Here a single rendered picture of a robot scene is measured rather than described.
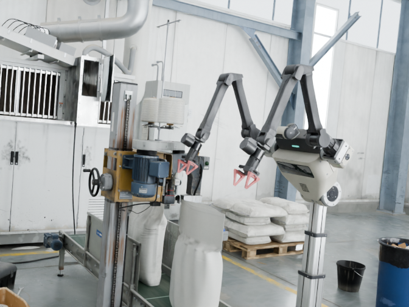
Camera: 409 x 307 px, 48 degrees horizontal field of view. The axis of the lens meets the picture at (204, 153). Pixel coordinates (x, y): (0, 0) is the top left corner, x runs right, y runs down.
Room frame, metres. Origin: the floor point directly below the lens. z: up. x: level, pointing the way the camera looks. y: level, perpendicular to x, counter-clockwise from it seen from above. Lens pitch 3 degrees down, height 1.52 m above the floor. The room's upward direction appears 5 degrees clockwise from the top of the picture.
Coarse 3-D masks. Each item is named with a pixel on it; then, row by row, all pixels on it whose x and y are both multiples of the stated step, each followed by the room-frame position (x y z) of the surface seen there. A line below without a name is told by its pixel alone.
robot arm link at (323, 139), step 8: (288, 72) 2.28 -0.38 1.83; (304, 72) 2.28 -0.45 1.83; (312, 72) 2.31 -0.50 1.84; (304, 80) 2.31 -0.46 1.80; (312, 80) 2.33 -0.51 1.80; (304, 88) 2.32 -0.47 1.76; (312, 88) 2.33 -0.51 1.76; (304, 96) 2.34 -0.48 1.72; (312, 96) 2.33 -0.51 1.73; (304, 104) 2.36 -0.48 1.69; (312, 104) 2.34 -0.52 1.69; (312, 112) 2.34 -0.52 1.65; (312, 120) 2.35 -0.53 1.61; (312, 128) 2.36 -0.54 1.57; (320, 128) 2.36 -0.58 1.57; (320, 136) 2.34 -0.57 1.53; (328, 136) 2.36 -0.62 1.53; (320, 144) 2.34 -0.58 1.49; (328, 144) 2.37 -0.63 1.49
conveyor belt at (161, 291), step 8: (80, 240) 4.27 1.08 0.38; (160, 280) 3.35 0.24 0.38; (168, 280) 3.36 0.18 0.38; (144, 288) 3.15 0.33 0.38; (152, 288) 3.17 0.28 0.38; (160, 288) 3.18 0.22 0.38; (168, 288) 3.20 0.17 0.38; (144, 296) 3.01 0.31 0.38; (152, 296) 3.02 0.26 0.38; (160, 296) 3.03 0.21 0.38; (168, 296) 3.04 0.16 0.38; (152, 304) 2.88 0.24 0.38; (160, 304) 2.89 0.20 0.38; (168, 304) 2.91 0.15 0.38
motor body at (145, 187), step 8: (136, 160) 2.69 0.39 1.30; (144, 160) 2.69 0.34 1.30; (152, 160) 2.70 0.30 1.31; (136, 168) 2.69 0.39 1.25; (144, 168) 2.69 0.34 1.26; (136, 176) 2.70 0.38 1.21; (144, 176) 2.69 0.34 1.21; (152, 176) 2.71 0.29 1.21; (136, 184) 2.68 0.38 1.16; (144, 184) 2.68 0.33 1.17; (152, 184) 2.70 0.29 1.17; (136, 192) 2.68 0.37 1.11; (144, 192) 2.68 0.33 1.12; (152, 192) 2.70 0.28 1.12
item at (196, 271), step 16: (192, 208) 2.76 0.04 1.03; (208, 208) 2.82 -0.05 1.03; (192, 224) 2.75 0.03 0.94; (208, 224) 2.66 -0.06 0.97; (192, 240) 2.73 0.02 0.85; (208, 240) 2.65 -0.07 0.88; (176, 256) 2.83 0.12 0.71; (192, 256) 2.68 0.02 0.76; (208, 256) 2.61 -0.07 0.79; (176, 272) 2.81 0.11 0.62; (192, 272) 2.65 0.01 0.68; (208, 272) 2.60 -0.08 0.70; (176, 288) 2.79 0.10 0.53; (192, 288) 2.64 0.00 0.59; (208, 288) 2.60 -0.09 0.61; (176, 304) 2.77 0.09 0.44; (192, 304) 2.63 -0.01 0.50; (208, 304) 2.60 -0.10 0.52
